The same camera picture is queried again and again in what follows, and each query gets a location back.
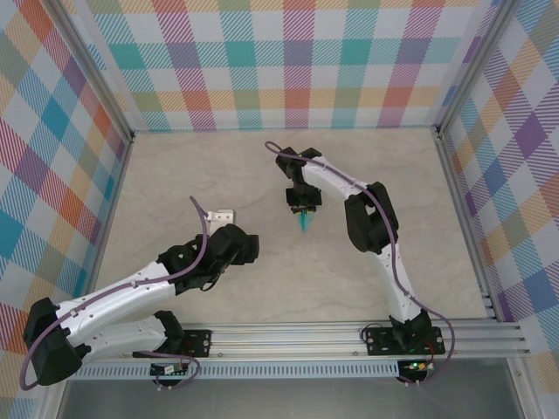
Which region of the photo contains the small black circuit board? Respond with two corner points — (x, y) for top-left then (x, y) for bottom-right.
(149, 361), (188, 377)

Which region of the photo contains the grey metal panel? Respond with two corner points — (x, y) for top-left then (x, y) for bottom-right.
(56, 377), (525, 419)

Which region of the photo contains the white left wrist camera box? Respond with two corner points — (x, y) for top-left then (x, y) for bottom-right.
(206, 208), (238, 235)

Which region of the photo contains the aluminium mounting rail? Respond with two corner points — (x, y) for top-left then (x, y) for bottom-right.
(46, 321), (532, 361)

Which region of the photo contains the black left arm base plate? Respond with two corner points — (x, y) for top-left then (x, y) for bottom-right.
(174, 329), (213, 360)

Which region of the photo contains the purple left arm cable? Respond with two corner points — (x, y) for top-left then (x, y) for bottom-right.
(19, 196), (209, 391)

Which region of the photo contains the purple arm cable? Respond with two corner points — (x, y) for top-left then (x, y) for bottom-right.
(265, 140), (458, 388)
(19, 196), (209, 391)

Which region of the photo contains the slotted grey cable duct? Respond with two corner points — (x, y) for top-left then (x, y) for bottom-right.
(67, 364), (401, 380)

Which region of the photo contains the aluminium side rail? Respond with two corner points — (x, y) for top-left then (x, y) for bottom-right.
(434, 126), (502, 324)
(74, 133), (135, 328)

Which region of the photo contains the thin black base wire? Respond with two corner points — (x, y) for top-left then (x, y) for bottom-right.
(361, 317), (397, 346)

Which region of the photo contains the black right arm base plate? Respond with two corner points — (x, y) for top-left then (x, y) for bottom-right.
(364, 326), (446, 357)

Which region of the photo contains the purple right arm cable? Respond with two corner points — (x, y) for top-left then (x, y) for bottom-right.
(265, 140), (458, 388)

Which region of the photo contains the aluminium frame post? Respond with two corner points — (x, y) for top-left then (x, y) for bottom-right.
(48, 0), (135, 144)
(434, 0), (519, 137)

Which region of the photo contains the aluminium frame leg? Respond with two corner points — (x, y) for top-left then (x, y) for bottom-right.
(41, 361), (71, 419)
(506, 358), (541, 419)

